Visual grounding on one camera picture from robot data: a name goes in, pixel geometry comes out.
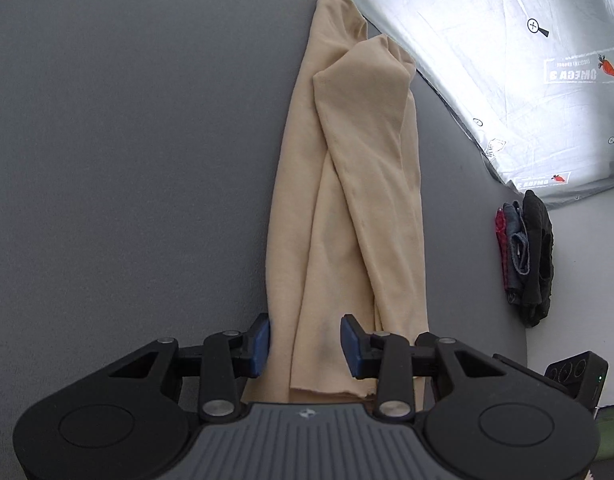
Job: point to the blue denim folded garment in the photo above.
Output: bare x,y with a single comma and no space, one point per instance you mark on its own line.
516,233

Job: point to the white carrot print sheet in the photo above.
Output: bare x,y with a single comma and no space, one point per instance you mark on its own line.
530,81

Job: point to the beige long sleeve shirt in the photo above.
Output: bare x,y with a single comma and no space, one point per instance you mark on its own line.
346,222

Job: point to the black folded garment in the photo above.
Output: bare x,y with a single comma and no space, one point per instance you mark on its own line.
537,287

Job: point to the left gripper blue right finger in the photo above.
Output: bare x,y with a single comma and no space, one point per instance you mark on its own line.
385,357

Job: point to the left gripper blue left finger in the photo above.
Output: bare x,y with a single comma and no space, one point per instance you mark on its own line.
230,359

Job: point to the red folded garment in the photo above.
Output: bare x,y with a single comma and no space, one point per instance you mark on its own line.
502,239

